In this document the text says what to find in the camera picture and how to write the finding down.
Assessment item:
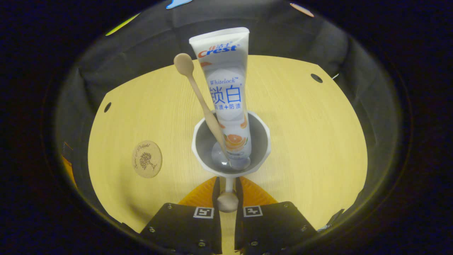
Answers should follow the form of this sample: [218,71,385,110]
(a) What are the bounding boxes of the wooden toothbrush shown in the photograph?
[173,53,230,167]

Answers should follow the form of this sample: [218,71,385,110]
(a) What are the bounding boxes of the black backdrop cloth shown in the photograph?
[53,0,400,231]

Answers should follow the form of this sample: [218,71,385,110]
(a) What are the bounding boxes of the white cup with wooden handle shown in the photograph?
[191,110,271,213]

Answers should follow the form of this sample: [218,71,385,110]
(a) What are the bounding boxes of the round cork coaster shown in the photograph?
[132,140,163,179]

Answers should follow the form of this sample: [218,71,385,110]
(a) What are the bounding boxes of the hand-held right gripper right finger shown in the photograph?
[234,176,317,254]

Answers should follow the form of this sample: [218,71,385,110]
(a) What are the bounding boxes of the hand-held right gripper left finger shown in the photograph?
[140,176,223,255]

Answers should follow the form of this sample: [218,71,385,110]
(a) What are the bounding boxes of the white toothpaste tube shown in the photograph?
[189,27,252,170]

